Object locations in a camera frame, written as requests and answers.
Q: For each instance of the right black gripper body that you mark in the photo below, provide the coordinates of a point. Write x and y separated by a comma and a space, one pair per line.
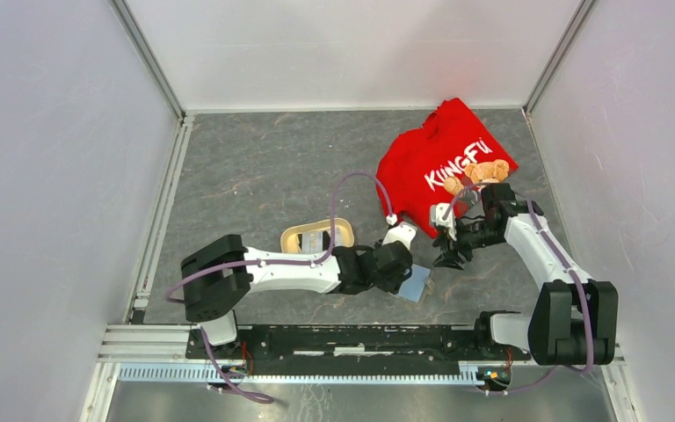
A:
474, 236

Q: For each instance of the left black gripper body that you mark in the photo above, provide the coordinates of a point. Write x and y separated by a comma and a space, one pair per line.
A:
392, 285

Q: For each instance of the beige oval tray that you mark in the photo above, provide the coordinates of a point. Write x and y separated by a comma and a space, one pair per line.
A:
290, 242

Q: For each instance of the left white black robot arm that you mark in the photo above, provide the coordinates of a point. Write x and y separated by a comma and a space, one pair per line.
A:
218, 276

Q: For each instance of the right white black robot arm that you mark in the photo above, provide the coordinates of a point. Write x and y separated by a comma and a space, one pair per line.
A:
574, 319

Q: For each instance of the red kung fu t-shirt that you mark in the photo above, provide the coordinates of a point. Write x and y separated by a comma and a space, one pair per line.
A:
430, 164

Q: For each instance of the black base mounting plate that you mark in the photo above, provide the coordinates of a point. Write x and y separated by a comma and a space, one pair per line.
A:
362, 349

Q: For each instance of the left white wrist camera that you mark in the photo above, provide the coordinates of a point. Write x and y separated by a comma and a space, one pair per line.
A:
399, 232

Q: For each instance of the aluminium frame rail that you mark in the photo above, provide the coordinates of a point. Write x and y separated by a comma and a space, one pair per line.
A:
173, 353

